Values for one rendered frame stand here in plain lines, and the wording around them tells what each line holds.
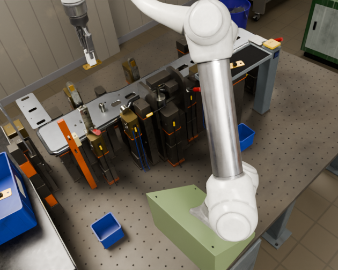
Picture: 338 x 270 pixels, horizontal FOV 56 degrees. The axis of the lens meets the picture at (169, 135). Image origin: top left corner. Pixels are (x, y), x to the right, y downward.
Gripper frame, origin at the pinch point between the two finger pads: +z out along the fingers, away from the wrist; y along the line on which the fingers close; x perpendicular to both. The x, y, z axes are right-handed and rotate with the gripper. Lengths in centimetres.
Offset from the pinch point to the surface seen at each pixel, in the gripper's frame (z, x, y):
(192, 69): 20, -45, -15
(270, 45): 11, -79, -35
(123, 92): 28.9, -12.7, 2.4
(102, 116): 29.5, 4.4, -6.0
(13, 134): 25, 44, 6
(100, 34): 94, -76, 186
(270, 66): 22, -78, -38
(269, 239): 127, -57, -78
